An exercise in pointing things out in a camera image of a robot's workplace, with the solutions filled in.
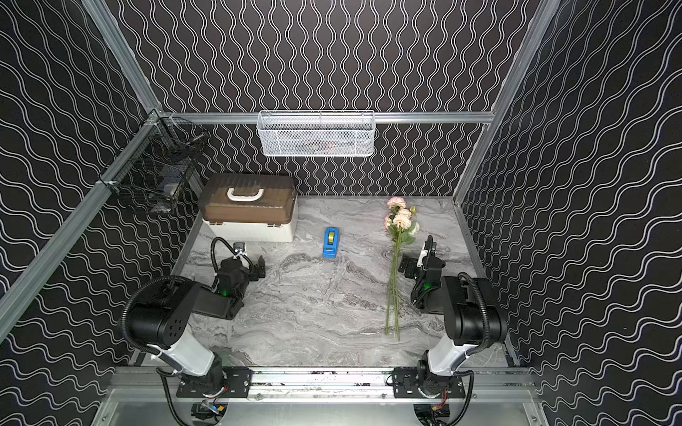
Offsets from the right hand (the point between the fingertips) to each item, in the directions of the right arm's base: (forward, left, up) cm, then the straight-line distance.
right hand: (419, 256), depth 97 cm
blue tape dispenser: (+7, +32, +2) cm, 33 cm away
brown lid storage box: (+8, +59, +18) cm, 62 cm away
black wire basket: (+19, +93, +24) cm, 98 cm away
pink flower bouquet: (+13, +5, +3) cm, 14 cm away
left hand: (-2, +62, +4) cm, 62 cm away
